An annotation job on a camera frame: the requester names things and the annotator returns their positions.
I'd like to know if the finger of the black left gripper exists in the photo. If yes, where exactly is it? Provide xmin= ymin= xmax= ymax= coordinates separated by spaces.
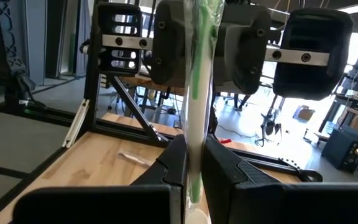
xmin=213 ymin=2 xmax=272 ymax=96
xmin=150 ymin=0 xmax=195 ymax=88

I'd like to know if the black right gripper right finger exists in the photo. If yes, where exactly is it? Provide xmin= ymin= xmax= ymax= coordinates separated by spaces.
xmin=201 ymin=135 xmax=358 ymax=224

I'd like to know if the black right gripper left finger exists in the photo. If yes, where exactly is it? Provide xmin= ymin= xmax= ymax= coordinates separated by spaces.
xmin=12 ymin=133 xmax=188 ymax=224

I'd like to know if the green toothbrush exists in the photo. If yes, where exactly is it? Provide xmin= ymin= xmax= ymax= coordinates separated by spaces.
xmin=180 ymin=0 xmax=226 ymax=218

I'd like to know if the wooden background table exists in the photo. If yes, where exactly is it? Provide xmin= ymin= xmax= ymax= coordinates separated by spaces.
xmin=119 ymin=74 xmax=186 ymax=96

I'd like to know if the black background monitor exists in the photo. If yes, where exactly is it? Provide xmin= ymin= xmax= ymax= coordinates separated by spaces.
xmin=340 ymin=68 xmax=358 ymax=93

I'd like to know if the orange toothbrush in wrapper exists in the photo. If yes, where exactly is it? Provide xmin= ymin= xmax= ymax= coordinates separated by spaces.
xmin=117 ymin=150 xmax=152 ymax=168

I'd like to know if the cardboard box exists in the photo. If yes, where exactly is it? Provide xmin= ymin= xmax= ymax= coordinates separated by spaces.
xmin=293 ymin=105 xmax=316 ymax=121

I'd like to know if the black computer tower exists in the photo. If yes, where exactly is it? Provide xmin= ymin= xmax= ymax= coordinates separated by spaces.
xmin=321 ymin=126 xmax=358 ymax=174

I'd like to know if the silver aluminium extrusion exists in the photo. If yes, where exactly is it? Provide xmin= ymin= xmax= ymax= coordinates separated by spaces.
xmin=62 ymin=98 xmax=91 ymax=149

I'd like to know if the black stand base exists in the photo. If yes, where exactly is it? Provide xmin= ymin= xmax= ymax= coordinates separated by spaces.
xmin=0 ymin=0 xmax=74 ymax=125

